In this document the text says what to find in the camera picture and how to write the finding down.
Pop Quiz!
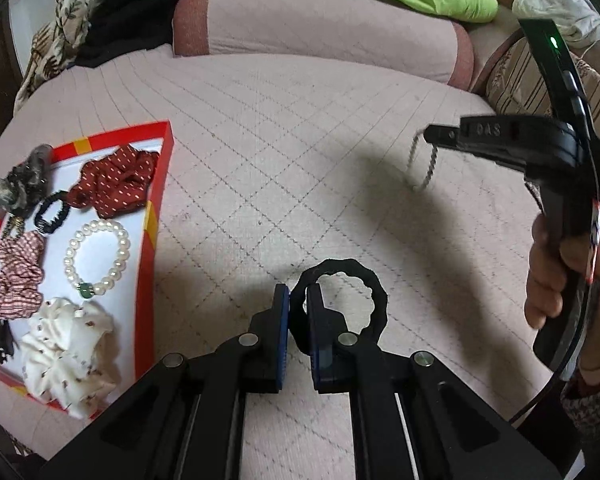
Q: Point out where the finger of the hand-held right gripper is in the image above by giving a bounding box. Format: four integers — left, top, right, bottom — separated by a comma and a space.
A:
423, 115, 579, 170

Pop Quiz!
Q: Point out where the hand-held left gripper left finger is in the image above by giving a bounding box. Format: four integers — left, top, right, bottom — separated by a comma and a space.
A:
37, 282, 294, 480

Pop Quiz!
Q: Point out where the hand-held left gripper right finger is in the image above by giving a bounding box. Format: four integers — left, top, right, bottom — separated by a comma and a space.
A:
304, 282, 563, 480

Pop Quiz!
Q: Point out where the silver chain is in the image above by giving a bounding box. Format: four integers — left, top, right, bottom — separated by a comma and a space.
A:
407, 129, 439, 192

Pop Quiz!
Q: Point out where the black wavy hair tie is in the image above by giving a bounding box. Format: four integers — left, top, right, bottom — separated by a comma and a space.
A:
289, 258, 390, 357

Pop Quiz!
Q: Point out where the red box with white inside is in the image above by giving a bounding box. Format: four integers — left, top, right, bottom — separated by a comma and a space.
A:
0, 120, 176, 419

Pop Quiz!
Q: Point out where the white pearl bracelet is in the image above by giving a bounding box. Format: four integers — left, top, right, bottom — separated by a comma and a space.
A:
63, 218, 132, 299

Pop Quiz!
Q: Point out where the pink checked scrunchie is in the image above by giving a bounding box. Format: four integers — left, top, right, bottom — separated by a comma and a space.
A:
0, 231, 46, 321

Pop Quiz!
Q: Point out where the gold black braided hair tie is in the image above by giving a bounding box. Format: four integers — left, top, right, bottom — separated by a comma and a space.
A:
0, 215, 29, 239

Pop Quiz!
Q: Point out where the person's right forearm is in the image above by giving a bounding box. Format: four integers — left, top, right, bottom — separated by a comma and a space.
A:
559, 345, 600, 443

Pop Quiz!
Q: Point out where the person's right hand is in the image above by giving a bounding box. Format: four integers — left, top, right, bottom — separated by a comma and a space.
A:
523, 219, 600, 367

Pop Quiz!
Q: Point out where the striped pillow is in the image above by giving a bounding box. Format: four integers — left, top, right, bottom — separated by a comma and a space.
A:
484, 39, 600, 147

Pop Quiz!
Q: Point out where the white cloth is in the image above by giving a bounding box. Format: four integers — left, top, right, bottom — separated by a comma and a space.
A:
511, 0, 600, 49

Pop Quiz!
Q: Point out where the pink bolster pillow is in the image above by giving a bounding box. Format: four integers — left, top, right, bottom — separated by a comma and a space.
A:
172, 0, 476, 87

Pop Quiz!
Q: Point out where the white floral scrunchie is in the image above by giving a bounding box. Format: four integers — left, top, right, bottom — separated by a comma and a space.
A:
18, 297, 119, 419

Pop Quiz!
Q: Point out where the red dotted scrunchie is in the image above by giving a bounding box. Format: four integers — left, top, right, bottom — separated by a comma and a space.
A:
68, 143, 160, 219

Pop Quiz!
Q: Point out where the grey scrunchie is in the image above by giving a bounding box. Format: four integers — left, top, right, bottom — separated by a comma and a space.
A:
0, 143, 55, 216

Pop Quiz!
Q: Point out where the black cloth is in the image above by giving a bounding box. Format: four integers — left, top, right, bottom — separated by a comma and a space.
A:
72, 0, 182, 69

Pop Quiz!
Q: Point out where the brown patterned blanket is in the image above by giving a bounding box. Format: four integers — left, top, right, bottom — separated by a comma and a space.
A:
13, 0, 102, 112

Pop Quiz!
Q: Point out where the black cable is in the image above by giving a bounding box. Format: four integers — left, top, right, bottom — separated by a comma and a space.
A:
509, 372, 563, 427

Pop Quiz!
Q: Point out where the small black hair tie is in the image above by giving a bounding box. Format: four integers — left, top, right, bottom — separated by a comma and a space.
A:
33, 189, 71, 237

